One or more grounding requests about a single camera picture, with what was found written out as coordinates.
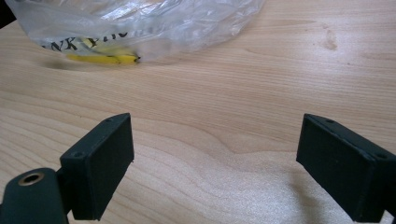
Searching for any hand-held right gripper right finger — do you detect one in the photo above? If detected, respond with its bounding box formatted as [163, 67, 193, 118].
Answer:
[295, 113, 396, 224]

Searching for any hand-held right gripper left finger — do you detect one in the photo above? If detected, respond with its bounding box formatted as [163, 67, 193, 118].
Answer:
[56, 112, 135, 221]

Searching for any yellow banana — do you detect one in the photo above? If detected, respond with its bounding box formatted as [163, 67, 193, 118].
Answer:
[66, 37, 141, 65]

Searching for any clear plastic bag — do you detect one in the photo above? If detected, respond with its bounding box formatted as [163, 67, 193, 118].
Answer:
[5, 0, 266, 63]

